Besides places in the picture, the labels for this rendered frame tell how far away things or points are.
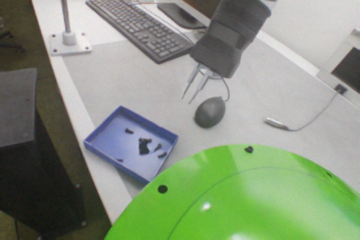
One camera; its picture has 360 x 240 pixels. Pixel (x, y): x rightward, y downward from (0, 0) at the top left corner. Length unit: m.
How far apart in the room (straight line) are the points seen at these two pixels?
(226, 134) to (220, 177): 0.26
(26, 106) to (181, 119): 0.36
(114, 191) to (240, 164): 0.20
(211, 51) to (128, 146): 0.21
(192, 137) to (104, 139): 0.16
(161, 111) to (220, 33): 0.20
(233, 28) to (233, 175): 0.19
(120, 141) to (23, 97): 0.29
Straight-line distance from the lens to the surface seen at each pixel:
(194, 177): 0.17
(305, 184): 0.21
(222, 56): 0.30
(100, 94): 0.44
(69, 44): 0.58
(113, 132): 0.37
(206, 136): 0.40
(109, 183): 0.33
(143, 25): 0.67
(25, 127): 0.50
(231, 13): 0.29
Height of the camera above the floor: 1.22
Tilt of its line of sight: 43 degrees down
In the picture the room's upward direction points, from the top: 18 degrees clockwise
